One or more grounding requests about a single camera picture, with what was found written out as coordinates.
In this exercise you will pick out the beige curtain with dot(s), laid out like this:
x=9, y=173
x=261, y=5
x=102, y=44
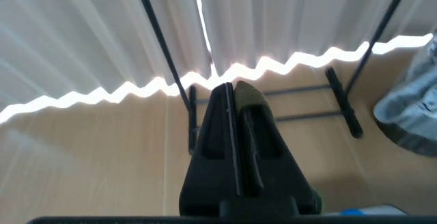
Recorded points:
x=85, y=39

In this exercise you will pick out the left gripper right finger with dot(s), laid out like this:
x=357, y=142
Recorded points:
x=283, y=183

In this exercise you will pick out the green printed shirt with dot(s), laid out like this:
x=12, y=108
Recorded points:
x=247, y=92

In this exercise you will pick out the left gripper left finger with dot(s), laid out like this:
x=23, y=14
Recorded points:
x=211, y=183

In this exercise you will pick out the pale grey shorts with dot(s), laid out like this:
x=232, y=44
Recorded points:
x=409, y=108

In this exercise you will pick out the black clothes rack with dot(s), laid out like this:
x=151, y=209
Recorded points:
x=345, y=104

